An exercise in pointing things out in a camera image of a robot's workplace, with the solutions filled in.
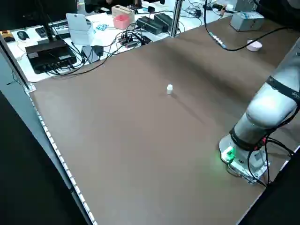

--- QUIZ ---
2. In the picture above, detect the open white box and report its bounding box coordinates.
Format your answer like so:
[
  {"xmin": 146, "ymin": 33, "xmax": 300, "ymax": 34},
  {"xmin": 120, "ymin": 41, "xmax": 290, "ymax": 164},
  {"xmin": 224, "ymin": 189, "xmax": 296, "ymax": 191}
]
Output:
[{"xmin": 66, "ymin": 13, "xmax": 95, "ymax": 45}]

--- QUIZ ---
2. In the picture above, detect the pink plastic box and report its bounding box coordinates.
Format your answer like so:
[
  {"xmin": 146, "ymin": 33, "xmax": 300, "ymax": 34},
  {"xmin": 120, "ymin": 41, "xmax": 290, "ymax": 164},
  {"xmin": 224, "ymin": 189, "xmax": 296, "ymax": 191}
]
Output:
[{"xmin": 112, "ymin": 14, "xmax": 131, "ymax": 30}]

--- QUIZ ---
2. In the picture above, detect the black keyboard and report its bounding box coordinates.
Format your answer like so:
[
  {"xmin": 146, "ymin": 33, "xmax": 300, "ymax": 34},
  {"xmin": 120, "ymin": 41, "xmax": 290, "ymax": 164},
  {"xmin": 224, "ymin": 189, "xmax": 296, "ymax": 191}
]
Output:
[{"xmin": 35, "ymin": 26, "xmax": 50, "ymax": 38}]

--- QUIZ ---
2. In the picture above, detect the black monitor stand pole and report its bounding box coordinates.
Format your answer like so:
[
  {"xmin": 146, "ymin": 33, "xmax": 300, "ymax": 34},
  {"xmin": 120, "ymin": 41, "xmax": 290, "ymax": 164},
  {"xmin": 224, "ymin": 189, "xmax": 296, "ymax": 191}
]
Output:
[{"xmin": 35, "ymin": 0, "xmax": 65, "ymax": 47}]

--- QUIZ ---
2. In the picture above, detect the usb hub with plugs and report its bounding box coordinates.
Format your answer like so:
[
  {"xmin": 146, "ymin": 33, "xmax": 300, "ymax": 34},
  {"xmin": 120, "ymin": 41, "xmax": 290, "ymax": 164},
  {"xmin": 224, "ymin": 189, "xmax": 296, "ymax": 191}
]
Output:
[{"xmin": 117, "ymin": 35, "xmax": 150, "ymax": 49}]

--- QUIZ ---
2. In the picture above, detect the black computer mouse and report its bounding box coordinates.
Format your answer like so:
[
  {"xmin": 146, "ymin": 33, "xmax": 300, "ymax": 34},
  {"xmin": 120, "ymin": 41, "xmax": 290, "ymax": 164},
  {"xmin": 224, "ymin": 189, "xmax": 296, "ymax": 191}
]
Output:
[{"xmin": 16, "ymin": 30, "xmax": 30, "ymax": 41}]

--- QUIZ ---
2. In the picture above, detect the black arm base cable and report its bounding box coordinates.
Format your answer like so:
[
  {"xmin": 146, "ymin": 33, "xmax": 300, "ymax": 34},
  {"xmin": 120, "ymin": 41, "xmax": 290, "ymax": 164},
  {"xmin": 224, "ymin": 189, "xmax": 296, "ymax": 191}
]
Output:
[{"xmin": 248, "ymin": 110, "xmax": 296, "ymax": 188}]

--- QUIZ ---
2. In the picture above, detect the small black power adapter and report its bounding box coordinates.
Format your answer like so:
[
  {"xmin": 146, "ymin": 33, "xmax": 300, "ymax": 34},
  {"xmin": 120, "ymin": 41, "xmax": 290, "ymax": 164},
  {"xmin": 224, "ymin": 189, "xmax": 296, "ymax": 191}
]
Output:
[{"xmin": 92, "ymin": 45, "xmax": 104, "ymax": 58}]

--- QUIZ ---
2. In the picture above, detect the aluminium table edge rail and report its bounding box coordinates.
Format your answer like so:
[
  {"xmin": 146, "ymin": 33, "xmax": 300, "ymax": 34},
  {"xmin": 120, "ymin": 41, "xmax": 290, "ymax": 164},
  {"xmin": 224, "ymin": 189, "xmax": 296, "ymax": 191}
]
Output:
[{"xmin": 0, "ymin": 35, "xmax": 98, "ymax": 225}]

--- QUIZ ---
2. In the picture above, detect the black cable with silver connector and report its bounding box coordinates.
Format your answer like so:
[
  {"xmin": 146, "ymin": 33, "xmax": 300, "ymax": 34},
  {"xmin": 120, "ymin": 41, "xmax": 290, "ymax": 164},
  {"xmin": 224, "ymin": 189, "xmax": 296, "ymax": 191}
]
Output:
[{"xmin": 202, "ymin": 0, "xmax": 300, "ymax": 52}]

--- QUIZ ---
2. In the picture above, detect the black network switch box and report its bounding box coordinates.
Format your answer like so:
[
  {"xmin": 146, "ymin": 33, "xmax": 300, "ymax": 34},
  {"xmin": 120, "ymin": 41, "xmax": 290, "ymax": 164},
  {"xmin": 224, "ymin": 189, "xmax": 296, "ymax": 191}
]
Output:
[{"xmin": 25, "ymin": 39, "xmax": 77, "ymax": 75}]

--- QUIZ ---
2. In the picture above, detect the white power strip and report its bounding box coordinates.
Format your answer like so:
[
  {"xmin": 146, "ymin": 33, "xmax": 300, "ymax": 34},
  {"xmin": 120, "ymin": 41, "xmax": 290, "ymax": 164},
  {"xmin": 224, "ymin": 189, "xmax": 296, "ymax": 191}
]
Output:
[{"xmin": 50, "ymin": 20, "xmax": 71, "ymax": 39}]

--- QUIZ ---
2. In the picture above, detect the pink bowl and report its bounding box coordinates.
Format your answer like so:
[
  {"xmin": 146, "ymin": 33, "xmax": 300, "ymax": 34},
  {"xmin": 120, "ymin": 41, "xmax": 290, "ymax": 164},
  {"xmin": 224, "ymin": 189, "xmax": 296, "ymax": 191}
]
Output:
[{"xmin": 246, "ymin": 39, "xmax": 263, "ymax": 53}]

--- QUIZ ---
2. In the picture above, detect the flat grey adapter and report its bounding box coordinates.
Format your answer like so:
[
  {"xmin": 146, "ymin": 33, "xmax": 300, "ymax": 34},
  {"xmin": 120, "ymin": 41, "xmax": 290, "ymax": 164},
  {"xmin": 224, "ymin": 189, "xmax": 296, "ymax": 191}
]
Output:
[{"xmin": 81, "ymin": 45, "xmax": 100, "ymax": 63}]

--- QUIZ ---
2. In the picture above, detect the wooden box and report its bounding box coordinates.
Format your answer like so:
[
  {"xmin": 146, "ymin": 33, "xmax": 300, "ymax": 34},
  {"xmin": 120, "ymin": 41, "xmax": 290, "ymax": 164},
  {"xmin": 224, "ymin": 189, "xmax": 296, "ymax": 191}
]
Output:
[{"xmin": 111, "ymin": 5, "xmax": 136, "ymax": 23}]

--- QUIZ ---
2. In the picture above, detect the black power brick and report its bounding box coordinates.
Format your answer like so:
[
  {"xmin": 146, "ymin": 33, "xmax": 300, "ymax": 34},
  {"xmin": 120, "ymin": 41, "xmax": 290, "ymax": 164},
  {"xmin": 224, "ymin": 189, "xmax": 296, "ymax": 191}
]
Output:
[
  {"xmin": 136, "ymin": 16, "xmax": 163, "ymax": 36},
  {"xmin": 153, "ymin": 13, "xmax": 175, "ymax": 33}
]

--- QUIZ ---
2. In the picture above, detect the yellow and black tool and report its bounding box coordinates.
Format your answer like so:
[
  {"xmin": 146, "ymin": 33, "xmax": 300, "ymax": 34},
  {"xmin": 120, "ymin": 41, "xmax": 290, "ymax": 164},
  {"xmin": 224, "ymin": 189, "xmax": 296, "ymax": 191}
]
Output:
[{"xmin": 0, "ymin": 30, "xmax": 14, "ymax": 43}]

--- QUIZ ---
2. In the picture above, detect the open aluminium case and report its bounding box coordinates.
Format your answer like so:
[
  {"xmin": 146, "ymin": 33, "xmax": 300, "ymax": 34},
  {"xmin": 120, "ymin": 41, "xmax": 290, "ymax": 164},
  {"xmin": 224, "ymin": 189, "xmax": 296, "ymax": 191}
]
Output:
[{"xmin": 229, "ymin": 11, "xmax": 265, "ymax": 32}]

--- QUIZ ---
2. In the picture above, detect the aluminium frame post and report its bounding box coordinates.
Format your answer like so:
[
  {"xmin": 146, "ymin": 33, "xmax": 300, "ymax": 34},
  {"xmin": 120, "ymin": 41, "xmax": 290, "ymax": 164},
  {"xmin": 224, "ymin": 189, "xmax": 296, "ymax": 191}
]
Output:
[{"xmin": 170, "ymin": 0, "xmax": 184, "ymax": 38}]

